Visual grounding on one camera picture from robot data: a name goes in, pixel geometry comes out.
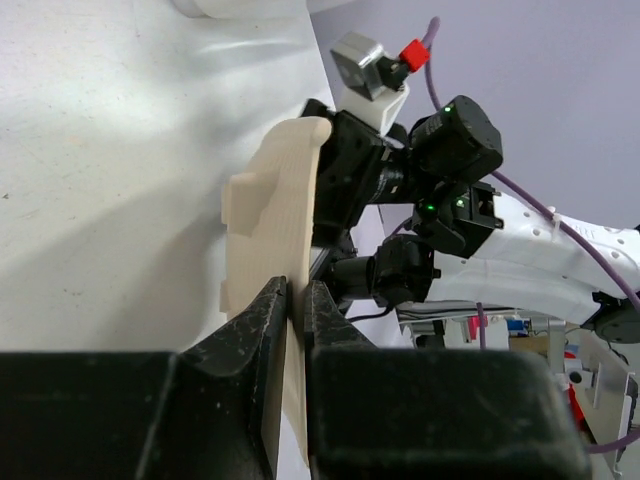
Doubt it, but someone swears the fan-shaped woven bamboo tray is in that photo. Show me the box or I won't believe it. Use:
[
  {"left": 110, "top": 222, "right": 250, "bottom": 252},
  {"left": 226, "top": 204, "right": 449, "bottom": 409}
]
[{"left": 220, "top": 117, "right": 332, "bottom": 457}]

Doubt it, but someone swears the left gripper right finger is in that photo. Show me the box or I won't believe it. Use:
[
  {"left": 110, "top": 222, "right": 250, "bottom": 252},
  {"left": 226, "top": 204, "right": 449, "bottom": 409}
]
[{"left": 304, "top": 281, "right": 590, "bottom": 479}]

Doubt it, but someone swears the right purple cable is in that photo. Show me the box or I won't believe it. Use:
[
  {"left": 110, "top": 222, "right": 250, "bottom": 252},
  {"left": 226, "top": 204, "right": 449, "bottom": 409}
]
[{"left": 389, "top": 15, "right": 640, "bottom": 454}]

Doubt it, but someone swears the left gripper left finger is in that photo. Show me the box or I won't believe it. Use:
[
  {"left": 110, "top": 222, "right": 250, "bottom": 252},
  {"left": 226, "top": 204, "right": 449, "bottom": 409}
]
[{"left": 1, "top": 277, "right": 288, "bottom": 479}]

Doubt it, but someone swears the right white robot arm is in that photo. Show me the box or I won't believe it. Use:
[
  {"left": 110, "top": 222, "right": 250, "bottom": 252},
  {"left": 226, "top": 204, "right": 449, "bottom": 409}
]
[{"left": 303, "top": 95, "right": 639, "bottom": 344}]

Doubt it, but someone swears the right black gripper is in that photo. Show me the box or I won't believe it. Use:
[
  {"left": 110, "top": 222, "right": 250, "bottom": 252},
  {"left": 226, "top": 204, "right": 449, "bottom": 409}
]
[{"left": 302, "top": 95, "right": 503, "bottom": 250}]

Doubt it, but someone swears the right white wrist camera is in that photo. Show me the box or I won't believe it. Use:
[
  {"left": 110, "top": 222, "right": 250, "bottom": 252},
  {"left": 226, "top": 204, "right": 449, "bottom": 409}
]
[{"left": 331, "top": 32, "right": 430, "bottom": 135}]

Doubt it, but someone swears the white plastic bin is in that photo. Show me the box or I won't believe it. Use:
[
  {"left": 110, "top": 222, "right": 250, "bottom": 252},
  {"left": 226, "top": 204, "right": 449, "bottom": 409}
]
[{"left": 173, "top": 0, "right": 309, "bottom": 20}]

